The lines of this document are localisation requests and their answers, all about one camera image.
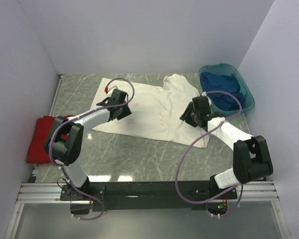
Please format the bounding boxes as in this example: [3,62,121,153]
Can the black base beam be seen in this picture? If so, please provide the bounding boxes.
[59,180,239,212]

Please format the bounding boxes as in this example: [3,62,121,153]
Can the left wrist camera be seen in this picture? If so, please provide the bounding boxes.
[105,85,118,95]

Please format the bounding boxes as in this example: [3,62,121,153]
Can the blue t shirt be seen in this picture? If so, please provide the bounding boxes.
[200,72,245,111]

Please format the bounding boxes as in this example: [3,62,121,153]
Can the white t shirt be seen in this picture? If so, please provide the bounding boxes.
[92,74,205,145]

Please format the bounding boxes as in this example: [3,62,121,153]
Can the red folded t shirt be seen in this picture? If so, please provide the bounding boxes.
[26,116,75,164]

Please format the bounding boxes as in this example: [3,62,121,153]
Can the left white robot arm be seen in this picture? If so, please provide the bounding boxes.
[44,89,132,200]

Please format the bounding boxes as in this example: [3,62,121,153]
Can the aluminium frame rail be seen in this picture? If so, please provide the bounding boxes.
[3,74,290,239]

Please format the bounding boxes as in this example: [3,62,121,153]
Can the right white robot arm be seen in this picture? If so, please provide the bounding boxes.
[180,96,274,199]

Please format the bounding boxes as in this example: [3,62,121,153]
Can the teal plastic basket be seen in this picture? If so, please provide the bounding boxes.
[198,64,255,116]

